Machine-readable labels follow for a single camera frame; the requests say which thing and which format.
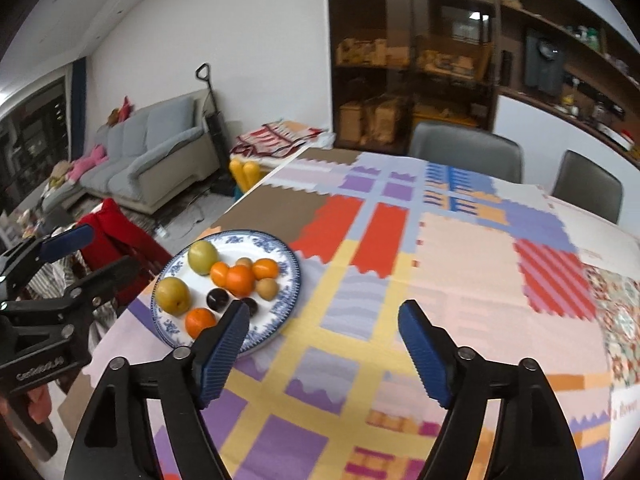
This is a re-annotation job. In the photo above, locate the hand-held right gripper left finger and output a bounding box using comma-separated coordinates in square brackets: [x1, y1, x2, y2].
[62, 301, 251, 480]

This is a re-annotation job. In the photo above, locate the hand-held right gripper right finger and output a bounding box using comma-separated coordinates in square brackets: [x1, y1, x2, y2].
[397, 299, 586, 480]

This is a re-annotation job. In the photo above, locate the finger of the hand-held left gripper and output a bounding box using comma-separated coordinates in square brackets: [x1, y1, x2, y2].
[0, 224, 96, 287]
[0, 256, 142, 342]

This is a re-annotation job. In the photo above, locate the yellow-green apple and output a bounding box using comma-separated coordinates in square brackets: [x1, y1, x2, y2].
[154, 276, 192, 316]

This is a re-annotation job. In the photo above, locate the green apple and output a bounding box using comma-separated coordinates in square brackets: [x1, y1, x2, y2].
[188, 240, 218, 276]

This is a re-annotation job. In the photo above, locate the blue and white plate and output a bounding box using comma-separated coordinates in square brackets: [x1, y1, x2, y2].
[150, 230, 303, 358]

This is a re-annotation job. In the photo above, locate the person's left hand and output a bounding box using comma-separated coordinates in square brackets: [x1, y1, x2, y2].
[25, 385, 55, 427]

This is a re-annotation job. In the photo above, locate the red garment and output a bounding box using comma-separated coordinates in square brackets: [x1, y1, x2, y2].
[75, 198, 173, 286]

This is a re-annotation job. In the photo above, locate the pink plush toy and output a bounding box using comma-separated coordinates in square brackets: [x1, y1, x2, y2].
[66, 144, 108, 182]

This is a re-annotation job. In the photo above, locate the colourful patchwork tablecloth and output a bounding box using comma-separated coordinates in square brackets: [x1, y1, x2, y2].
[57, 146, 640, 480]

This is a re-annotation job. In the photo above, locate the grey sofa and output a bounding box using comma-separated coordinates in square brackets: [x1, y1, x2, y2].
[41, 89, 221, 217]

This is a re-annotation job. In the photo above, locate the blue curtain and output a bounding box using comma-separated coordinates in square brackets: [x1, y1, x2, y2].
[70, 56, 88, 133]

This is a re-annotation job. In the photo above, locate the yellow cushion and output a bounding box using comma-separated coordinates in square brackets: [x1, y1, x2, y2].
[228, 157, 262, 193]

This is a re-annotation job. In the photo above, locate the black stick vacuum cleaner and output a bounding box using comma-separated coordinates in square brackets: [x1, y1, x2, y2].
[195, 63, 236, 197]

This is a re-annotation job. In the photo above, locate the floral patterned cloth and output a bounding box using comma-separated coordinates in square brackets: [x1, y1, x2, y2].
[582, 265, 640, 388]

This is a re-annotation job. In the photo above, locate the white printed sheet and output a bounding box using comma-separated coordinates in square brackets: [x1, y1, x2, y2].
[609, 385, 640, 423]

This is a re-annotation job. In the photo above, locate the grey chair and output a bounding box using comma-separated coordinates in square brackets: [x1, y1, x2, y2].
[550, 149, 624, 225]
[407, 121, 523, 184]

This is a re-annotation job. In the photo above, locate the red striped folded cloth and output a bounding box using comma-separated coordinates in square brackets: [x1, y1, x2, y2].
[230, 119, 336, 160]

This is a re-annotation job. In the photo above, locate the dark glass-door cabinet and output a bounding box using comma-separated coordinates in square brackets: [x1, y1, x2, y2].
[326, 0, 502, 153]

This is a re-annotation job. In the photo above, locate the black coffee machine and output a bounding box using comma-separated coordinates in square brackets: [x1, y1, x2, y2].
[524, 29, 567, 97]

